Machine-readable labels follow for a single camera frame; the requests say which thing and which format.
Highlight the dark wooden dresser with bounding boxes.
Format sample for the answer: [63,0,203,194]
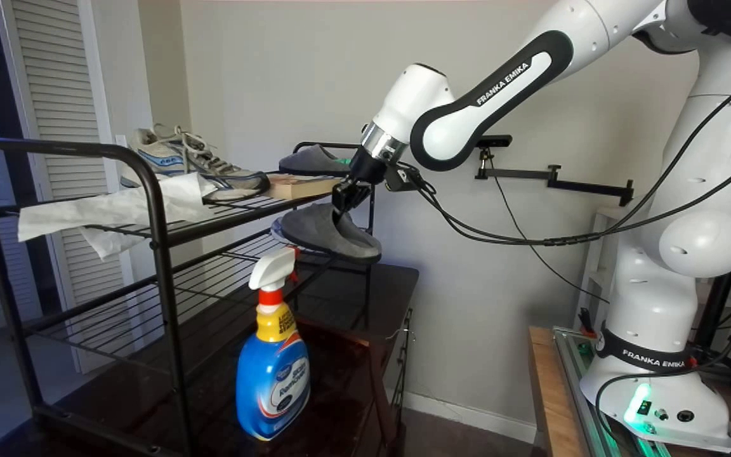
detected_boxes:
[0,256,421,457]

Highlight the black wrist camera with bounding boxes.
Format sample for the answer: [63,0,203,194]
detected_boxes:
[384,159,430,196]

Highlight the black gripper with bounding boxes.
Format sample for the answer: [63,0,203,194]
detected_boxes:
[330,151,391,219]

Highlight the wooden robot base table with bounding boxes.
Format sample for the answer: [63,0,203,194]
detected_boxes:
[525,326,731,457]

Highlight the blue spray cleaner bottle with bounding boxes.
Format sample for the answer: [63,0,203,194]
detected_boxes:
[235,244,313,445]

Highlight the white paper towel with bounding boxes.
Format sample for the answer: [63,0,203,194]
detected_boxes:
[16,173,208,261]

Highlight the flat wooden block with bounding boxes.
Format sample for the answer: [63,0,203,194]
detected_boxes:
[264,171,345,204]

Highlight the grey and white sneaker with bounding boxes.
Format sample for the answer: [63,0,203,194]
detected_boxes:
[120,124,196,191]
[158,124,271,205]

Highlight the thin black hanging cable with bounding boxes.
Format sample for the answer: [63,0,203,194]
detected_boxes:
[488,163,614,304]

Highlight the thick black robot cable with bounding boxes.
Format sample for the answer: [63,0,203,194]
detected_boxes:
[398,62,731,250]

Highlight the white louvered closet door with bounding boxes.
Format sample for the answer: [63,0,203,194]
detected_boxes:
[0,0,144,335]

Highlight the dark grey house shoe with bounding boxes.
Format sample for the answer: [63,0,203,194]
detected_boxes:
[276,143,356,178]
[270,200,384,265]

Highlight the black metal shoe rack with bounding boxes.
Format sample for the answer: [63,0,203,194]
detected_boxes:
[0,138,382,457]

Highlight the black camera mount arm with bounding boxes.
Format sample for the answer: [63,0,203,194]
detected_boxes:
[473,132,638,209]

